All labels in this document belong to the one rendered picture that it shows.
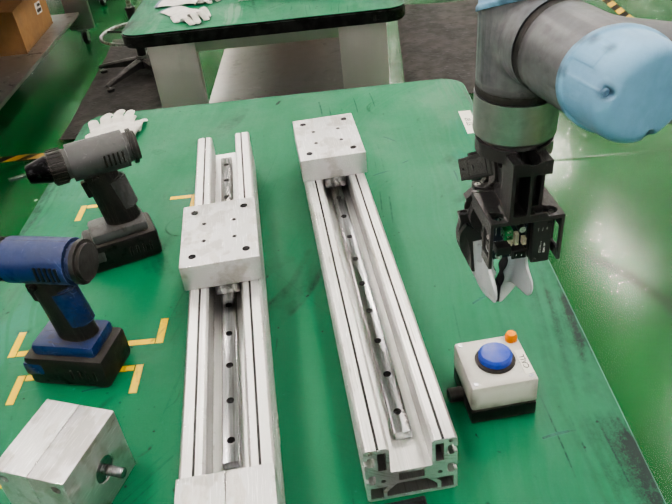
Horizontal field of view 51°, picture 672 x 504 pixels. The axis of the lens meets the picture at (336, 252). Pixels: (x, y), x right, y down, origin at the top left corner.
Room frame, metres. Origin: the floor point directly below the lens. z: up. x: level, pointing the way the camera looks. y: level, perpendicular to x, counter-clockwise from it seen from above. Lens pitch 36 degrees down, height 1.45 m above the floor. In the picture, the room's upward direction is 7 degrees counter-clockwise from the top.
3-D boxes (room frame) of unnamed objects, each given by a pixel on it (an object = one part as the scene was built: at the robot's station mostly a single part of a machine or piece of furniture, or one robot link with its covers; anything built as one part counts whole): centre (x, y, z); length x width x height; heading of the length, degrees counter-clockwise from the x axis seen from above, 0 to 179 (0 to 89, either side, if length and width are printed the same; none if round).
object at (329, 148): (1.11, -0.01, 0.87); 0.16 x 0.11 x 0.07; 4
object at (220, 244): (0.85, 0.16, 0.87); 0.16 x 0.11 x 0.07; 4
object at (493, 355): (0.59, -0.17, 0.84); 0.04 x 0.04 x 0.02
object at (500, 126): (0.57, -0.18, 1.17); 0.08 x 0.08 x 0.05
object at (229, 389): (0.85, 0.16, 0.82); 0.80 x 0.10 x 0.09; 4
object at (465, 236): (0.59, -0.15, 1.03); 0.05 x 0.02 x 0.09; 94
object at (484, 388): (0.59, -0.17, 0.81); 0.10 x 0.08 x 0.06; 94
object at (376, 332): (0.86, -0.03, 0.82); 0.80 x 0.10 x 0.09; 4
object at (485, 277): (0.57, -0.16, 0.98); 0.06 x 0.03 x 0.09; 4
